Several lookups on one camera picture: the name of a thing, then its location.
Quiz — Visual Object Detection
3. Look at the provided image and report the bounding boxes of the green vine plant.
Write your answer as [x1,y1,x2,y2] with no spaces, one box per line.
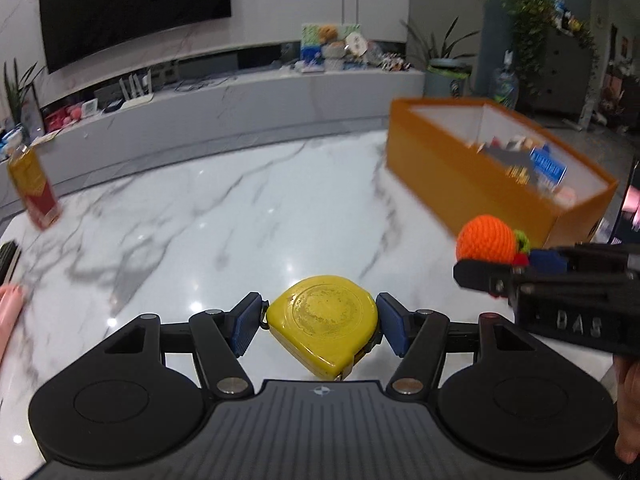
[500,0,601,101]

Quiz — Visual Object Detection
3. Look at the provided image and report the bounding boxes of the yellow tape measure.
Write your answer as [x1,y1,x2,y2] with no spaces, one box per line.
[265,275,381,382]

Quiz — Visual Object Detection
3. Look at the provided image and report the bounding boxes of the white router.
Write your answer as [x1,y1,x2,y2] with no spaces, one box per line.
[120,72,153,110]

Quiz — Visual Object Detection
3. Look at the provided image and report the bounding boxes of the orange crochet fruit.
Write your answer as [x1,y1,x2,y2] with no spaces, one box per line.
[456,215,532,267]

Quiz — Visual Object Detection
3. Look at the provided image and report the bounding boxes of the orange cardboard box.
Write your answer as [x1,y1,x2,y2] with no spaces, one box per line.
[386,97,621,251]

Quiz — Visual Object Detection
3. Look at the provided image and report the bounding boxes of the small teddy bear in pot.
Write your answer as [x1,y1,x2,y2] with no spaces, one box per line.
[320,25,346,61]

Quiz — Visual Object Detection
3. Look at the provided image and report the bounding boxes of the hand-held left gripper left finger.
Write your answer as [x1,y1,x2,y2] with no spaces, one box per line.
[97,291,263,397]

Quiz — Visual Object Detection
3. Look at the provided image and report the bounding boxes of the pink selfie stick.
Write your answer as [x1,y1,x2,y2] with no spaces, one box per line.
[0,284,27,361]

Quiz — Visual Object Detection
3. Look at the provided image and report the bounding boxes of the green plant in blue vase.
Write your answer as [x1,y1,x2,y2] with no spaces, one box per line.
[2,60,46,141]

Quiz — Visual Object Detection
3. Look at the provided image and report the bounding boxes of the clear water jug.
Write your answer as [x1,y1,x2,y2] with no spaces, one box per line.
[492,50,520,108]

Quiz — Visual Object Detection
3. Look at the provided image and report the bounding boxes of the long leaf potted plant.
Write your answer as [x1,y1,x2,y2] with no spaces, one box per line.
[400,17,481,68]

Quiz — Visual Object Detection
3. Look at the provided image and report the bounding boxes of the black white figurines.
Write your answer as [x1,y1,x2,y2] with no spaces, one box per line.
[380,52,413,72]

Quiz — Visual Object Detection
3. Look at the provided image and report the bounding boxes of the person's right hand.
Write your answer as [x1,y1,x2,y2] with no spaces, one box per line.
[614,354,640,463]

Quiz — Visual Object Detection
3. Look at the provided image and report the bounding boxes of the dark printed box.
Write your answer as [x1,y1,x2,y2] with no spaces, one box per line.
[607,157,640,246]

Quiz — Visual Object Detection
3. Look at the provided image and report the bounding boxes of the grey trash bin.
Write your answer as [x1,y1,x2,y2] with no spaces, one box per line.
[425,60,473,98]

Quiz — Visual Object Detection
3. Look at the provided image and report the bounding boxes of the marble television cabinet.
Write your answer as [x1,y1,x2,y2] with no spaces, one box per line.
[0,42,426,211]

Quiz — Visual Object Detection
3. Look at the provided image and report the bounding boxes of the black television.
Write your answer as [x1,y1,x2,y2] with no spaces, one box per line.
[39,0,233,75]

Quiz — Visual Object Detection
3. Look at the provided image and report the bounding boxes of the amber tea bottle red label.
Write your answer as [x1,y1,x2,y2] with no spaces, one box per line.
[7,142,62,231]

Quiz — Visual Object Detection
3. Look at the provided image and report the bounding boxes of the green picture card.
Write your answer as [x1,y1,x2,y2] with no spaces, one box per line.
[301,22,362,61]

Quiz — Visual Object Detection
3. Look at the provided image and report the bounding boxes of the grey dresser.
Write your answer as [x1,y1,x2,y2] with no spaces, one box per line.
[530,25,596,116]

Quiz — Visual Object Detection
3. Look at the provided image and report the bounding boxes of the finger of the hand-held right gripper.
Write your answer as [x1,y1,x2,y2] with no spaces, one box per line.
[452,259,523,307]
[529,243,640,275]

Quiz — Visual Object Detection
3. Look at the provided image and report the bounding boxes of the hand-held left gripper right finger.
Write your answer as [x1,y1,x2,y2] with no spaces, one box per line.
[376,291,543,397]

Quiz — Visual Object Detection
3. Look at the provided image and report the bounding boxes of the black remote control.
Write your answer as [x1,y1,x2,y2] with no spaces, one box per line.
[0,240,21,286]

